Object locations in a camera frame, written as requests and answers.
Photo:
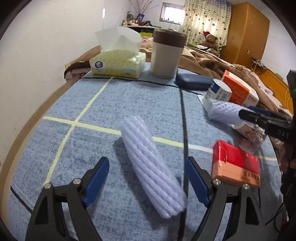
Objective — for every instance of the patterned curtain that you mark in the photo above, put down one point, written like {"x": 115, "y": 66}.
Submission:
{"x": 205, "y": 18}

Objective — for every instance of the yellow tissue pack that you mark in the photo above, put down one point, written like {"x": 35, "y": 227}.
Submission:
{"x": 115, "y": 62}

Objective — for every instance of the dried branches in vase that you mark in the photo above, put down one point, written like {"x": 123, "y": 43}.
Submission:
{"x": 141, "y": 7}

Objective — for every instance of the brown teddy bear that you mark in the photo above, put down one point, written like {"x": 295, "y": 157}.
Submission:
{"x": 210, "y": 40}

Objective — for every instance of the wooden wardrobe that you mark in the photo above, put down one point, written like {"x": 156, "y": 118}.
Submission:
{"x": 247, "y": 37}

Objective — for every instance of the cluttered desk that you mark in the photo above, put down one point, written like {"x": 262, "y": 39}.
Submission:
{"x": 138, "y": 24}

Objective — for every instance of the white can blue label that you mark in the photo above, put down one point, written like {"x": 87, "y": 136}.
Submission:
{"x": 218, "y": 91}

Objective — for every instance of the power strip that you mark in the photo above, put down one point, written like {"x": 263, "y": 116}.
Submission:
{"x": 257, "y": 63}

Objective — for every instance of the orange white box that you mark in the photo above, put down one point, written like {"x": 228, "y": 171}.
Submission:
{"x": 240, "y": 90}

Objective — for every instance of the blue glasses case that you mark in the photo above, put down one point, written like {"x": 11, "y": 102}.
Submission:
{"x": 194, "y": 81}

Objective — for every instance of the wooden headboard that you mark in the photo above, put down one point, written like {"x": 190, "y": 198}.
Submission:
{"x": 275, "y": 81}

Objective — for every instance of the clear plastic flower-shaped container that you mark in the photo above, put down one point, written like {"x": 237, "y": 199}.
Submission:
{"x": 253, "y": 139}

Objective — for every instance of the brown blanket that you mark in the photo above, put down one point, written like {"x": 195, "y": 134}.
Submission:
{"x": 203, "y": 62}

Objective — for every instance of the red cardboard box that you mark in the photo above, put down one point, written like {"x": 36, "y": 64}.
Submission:
{"x": 235, "y": 164}

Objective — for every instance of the blue checked tablecloth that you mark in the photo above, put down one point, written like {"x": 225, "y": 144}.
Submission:
{"x": 92, "y": 143}

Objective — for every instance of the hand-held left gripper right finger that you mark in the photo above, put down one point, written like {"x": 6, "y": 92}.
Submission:
{"x": 196, "y": 183}

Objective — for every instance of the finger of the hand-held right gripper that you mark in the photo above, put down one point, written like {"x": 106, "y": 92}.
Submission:
{"x": 266, "y": 110}
{"x": 247, "y": 115}

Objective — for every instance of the white foam net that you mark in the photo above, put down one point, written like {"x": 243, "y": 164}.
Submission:
{"x": 224, "y": 111}
{"x": 150, "y": 162}

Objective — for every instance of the window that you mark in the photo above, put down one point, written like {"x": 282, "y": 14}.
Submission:
{"x": 172, "y": 11}

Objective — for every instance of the pale pink duvet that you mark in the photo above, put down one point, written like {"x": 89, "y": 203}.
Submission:
{"x": 263, "y": 85}

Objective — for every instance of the brown white tumbler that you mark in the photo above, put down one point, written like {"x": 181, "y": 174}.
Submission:
{"x": 165, "y": 55}

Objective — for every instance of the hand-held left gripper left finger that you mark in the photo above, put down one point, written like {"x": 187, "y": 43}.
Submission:
{"x": 97, "y": 183}

